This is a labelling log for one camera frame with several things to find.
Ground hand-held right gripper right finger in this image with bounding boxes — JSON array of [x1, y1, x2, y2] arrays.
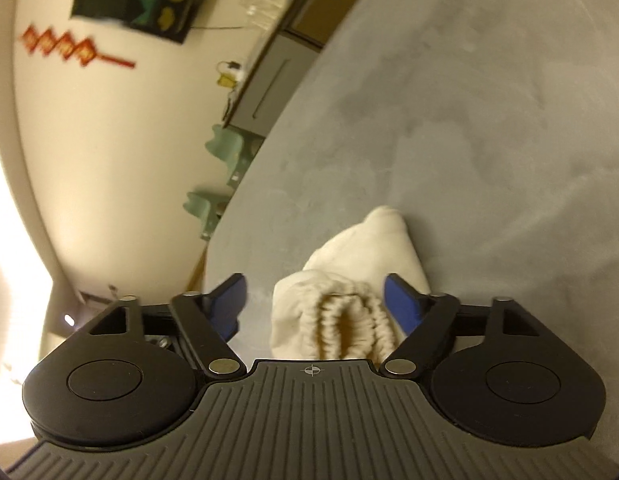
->
[[380, 273, 543, 379]]

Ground grey TV cabinet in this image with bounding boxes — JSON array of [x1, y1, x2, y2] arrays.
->
[[223, 0, 385, 137]]

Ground white pants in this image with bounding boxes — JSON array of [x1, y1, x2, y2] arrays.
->
[[270, 205, 433, 363]]

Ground green plastic child chair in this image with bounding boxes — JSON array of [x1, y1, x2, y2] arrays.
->
[[183, 190, 231, 241], [204, 124, 264, 181]]

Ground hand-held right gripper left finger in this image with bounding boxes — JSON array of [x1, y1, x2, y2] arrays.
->
[[88, 273, 248, 379]]

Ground set of clear glasses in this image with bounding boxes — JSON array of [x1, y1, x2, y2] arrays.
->
[[238, 0, 282, 28]]

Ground red knot wall decoration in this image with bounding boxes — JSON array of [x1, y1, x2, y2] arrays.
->
[[20, 24, 136, 69]]

